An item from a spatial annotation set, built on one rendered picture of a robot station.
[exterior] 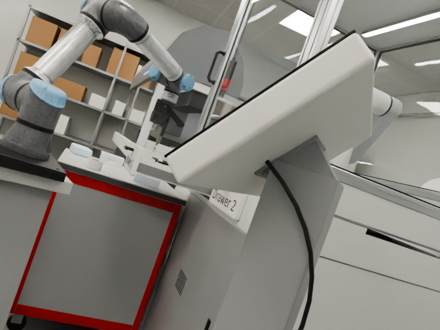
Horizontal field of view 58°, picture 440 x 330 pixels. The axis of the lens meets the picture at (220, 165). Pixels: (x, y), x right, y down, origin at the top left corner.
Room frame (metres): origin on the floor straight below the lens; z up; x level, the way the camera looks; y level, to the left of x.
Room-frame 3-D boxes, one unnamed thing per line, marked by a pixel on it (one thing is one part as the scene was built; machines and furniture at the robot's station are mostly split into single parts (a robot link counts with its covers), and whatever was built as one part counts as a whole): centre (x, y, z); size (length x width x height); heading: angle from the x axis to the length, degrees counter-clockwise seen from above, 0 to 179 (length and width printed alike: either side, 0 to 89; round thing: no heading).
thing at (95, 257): (2.00, 0.46, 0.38); 0.62 x 0.58 x 0.76; 20
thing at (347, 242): (1.84, -0.43, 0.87); 1.02 x 0.95 x 0.14; 20
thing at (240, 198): (1.42, -0.06, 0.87); 0.29 x 0.02 x 0.11; 20
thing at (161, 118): (1.88, 0.34, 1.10); 0.09 x 0.08 x 0.12; 108
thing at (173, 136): (3.44, 0.29, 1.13); 1.78 x 1.14 x 0.45; 20
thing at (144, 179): (1.88, 0.31, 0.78); 0.12 x 0.08 x 0.04; 109
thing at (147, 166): (1.68, 0.15, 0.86); 0.40 x 0.26 x 0.06; 110
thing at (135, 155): (1.61, 0.34, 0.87); 0.29 x 0.02 x 0.11; 20
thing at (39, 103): (1.27, 0.61, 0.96); 0.13 x 0.12 x 0.14; 56
